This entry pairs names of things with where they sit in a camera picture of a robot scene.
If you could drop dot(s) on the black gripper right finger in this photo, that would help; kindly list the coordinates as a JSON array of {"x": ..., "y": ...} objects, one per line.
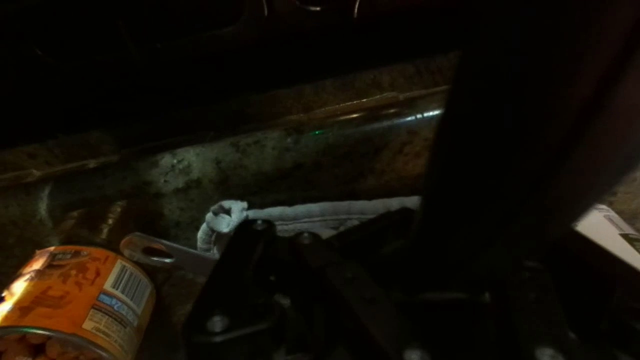
[{"x": 541, "y": 124}]

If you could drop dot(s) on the orange food can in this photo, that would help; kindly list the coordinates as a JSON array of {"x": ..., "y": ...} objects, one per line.
[{"x": 75, "y": 302}]

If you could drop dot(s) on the white cloth towel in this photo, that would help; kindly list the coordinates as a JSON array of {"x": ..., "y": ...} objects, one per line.
[{"x": 325, "y": 219}]

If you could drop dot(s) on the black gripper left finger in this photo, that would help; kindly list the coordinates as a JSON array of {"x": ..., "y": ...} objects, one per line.
[{"x": 245, "y": 311}]

